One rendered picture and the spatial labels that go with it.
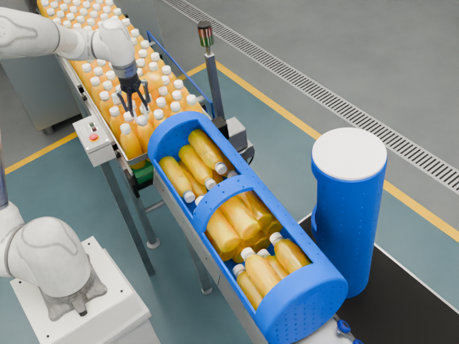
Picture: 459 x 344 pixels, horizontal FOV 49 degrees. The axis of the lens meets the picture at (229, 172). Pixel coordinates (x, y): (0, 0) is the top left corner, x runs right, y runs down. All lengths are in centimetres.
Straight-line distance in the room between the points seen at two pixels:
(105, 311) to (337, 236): 103
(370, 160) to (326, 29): 275
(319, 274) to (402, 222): 172
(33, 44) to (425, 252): 230
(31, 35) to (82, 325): 82
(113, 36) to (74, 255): 77
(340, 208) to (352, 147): 24
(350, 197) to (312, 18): 299
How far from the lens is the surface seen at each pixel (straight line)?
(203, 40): 236
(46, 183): 371
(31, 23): 139
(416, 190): 328
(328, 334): 168
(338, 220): 209
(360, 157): 197
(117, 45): 186
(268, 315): 143
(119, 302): 161
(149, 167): 222
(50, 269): 149
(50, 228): 148
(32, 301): 170
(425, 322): 262
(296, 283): 141
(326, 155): 197
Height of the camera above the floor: 245
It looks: 47 degrees down
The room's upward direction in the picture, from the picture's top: 10 degrees counter-clockwise
